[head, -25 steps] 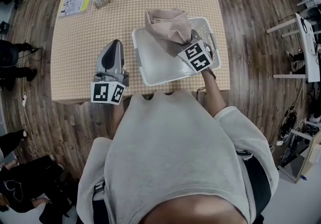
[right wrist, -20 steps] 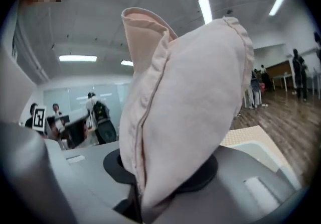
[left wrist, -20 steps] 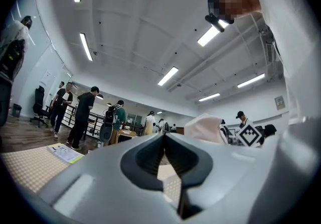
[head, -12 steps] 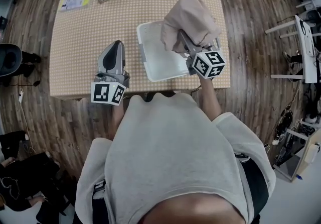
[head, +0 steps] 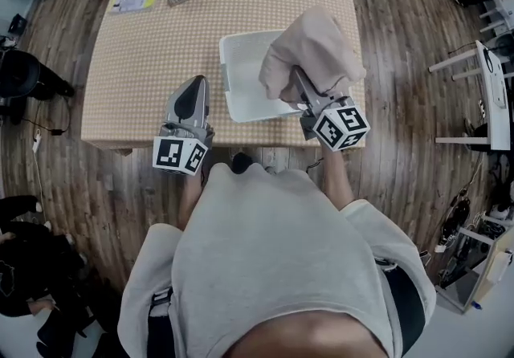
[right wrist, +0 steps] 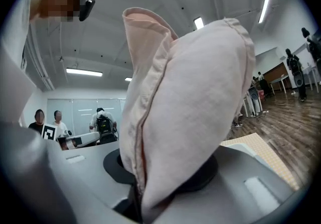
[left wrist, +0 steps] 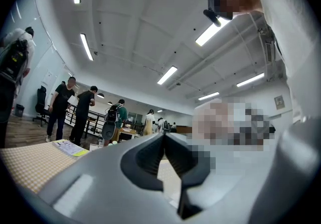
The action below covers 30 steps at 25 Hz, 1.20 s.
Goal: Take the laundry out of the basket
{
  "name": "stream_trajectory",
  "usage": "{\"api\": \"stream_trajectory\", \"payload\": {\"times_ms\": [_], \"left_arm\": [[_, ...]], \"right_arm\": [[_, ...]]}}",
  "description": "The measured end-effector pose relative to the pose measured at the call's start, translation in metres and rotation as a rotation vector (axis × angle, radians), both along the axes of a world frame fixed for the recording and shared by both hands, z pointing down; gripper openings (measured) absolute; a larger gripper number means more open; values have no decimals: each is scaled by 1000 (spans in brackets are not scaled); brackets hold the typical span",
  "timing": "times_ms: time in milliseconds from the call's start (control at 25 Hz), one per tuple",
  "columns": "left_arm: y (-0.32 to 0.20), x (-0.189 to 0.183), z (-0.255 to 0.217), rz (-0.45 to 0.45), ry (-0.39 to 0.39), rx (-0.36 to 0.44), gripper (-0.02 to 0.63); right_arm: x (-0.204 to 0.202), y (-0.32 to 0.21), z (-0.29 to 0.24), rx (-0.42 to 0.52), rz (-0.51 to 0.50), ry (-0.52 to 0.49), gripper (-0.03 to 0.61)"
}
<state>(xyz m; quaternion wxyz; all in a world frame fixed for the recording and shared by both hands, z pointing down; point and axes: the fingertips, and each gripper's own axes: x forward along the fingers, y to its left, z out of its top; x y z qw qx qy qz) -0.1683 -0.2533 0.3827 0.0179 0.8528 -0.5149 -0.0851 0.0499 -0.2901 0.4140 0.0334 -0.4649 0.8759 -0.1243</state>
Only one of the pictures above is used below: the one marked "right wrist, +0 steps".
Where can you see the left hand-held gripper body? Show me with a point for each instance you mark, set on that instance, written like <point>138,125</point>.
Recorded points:
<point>64,140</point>

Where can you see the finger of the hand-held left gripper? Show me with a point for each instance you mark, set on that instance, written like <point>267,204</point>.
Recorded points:
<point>93,137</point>

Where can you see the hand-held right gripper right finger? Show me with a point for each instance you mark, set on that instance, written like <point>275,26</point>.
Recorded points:
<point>225,200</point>

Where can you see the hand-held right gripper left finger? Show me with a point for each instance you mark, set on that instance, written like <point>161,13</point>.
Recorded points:
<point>62,185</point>

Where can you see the pale pink clothes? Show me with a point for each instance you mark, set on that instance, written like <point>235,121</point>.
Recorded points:
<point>185,107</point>

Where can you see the frosted glass partition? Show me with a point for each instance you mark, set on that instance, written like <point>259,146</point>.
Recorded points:
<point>80,115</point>

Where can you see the beige checkered tablecloth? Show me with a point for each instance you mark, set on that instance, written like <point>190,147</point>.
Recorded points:
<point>270,157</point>

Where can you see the ceiling light panel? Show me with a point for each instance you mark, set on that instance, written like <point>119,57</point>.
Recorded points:
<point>198,23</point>
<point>84,72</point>
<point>128,79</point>
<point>264,8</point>

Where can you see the person's grey sweatshirt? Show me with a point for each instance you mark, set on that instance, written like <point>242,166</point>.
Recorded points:
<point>12,80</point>

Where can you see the white standing robot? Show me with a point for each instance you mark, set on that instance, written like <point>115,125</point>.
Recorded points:
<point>253,101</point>

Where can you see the black head-worn camera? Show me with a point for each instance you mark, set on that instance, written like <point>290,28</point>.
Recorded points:
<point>86,9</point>

